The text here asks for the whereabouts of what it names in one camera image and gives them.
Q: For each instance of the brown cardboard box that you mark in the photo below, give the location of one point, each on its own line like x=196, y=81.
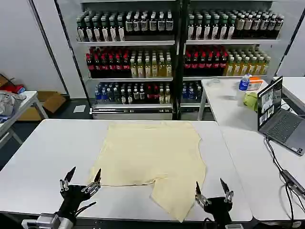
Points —
x=47, y=102

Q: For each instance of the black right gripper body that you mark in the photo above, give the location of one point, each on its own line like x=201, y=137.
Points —
x=218, y=208

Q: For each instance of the green crumpled cloth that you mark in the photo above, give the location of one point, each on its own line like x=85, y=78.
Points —
x=251, y=100

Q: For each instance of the grey clothes pile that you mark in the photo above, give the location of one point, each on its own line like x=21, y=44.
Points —
x=9, y=101

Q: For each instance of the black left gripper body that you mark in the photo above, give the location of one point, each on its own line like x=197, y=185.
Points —
x=71, y=198

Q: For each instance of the clear box with orange rim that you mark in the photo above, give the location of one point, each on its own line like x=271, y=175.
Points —
x=256, y=84

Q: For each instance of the grey open laptop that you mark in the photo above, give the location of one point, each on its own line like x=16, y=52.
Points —
x=281, y=126

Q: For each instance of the black power adapter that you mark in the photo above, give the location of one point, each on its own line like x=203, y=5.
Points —
x=291, y=180

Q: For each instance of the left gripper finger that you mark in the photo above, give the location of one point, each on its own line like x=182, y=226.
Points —
x=94, y=185
x=66, y=181

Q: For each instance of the white tape roll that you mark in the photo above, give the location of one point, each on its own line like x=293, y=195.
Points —
x=213, y=82

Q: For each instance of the white table with legs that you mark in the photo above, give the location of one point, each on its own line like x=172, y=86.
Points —
x=224, y=105

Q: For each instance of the red bag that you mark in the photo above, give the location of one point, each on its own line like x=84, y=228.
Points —
x=17, y=89

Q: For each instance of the white desk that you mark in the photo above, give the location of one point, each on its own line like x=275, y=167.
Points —
x=294, y=88

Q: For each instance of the clear blue-label water bottle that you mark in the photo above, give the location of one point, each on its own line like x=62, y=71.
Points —
x=243, y=90

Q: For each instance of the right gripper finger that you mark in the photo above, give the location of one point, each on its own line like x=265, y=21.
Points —
x=228, y=195
x=201, y=198

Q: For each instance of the white side table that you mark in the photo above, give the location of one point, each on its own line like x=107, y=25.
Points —
x=21, y=105

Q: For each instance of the pale yellow shirt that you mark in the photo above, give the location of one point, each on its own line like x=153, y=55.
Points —
x=150, y=152

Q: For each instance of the white paper sheet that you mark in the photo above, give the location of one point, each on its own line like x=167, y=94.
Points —
x=78, y=109

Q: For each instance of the bottle shelf with dark frame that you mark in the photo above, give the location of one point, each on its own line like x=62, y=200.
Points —
x=128, y=59
x=228, y=55

